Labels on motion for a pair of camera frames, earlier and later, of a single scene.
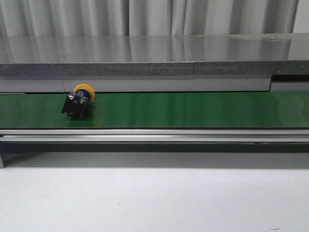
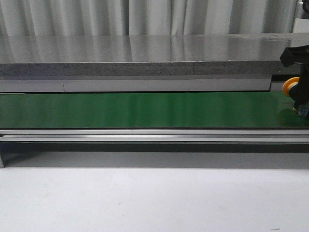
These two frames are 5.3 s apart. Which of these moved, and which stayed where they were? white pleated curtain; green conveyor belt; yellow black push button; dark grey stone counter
Moved: yellow black push button
Stayed: white pleated curtain; green conveyor belt; dark grey stone counter
